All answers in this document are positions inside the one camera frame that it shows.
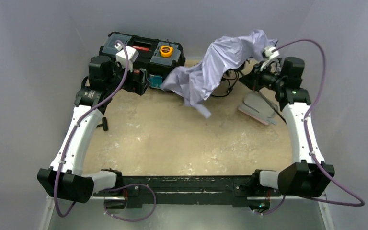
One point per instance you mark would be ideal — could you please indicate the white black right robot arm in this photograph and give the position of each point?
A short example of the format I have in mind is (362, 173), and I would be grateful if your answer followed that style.
(307, 176)

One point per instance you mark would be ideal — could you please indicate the right blue toolbox latch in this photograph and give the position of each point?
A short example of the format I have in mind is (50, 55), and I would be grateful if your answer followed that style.
(155, 81)

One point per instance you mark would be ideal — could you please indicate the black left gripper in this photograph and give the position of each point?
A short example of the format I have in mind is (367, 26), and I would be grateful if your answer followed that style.
(142, 82)

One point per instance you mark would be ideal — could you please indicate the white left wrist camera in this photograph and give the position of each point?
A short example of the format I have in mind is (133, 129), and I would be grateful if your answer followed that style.
(126, 56)

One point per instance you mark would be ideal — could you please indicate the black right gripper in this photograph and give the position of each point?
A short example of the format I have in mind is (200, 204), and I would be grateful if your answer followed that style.
(249, 81)

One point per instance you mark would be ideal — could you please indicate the pink umbrella case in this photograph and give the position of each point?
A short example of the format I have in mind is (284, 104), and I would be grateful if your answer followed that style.
(259, 108)

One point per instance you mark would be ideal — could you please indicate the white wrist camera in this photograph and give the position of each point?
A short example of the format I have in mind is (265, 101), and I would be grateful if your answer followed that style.
(270, 54)
(126, 56)

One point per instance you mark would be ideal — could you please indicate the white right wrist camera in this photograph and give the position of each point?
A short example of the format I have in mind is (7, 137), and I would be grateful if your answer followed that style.
(270, 54)

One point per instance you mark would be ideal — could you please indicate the yellow tape measure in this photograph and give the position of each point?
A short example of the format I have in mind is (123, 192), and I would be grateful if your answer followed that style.
(166, 51)

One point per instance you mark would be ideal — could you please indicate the lavender folding umbrella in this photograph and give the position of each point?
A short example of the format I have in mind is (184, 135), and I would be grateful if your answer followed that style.
(196, 84)

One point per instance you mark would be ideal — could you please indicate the black plastic toolbox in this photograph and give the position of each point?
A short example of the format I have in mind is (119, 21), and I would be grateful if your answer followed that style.
(148, 49)

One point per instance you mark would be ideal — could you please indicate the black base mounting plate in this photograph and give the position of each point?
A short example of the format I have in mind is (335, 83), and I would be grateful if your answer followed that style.
(237, 191)

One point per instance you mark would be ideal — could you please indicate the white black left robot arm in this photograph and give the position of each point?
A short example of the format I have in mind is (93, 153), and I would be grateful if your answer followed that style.
(64, 177)

